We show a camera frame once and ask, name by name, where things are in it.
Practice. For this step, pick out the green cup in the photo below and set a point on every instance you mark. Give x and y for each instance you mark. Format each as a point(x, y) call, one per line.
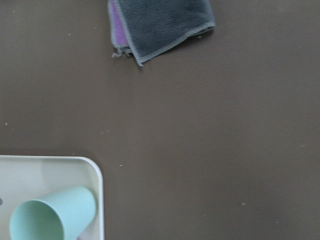
point(60, 215)

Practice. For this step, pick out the cream rabbit tray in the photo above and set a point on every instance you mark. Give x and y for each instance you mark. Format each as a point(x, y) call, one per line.
point(25, 177)

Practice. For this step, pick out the grey folded cloth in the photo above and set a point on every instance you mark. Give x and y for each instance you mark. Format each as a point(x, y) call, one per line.
point(148, 28)

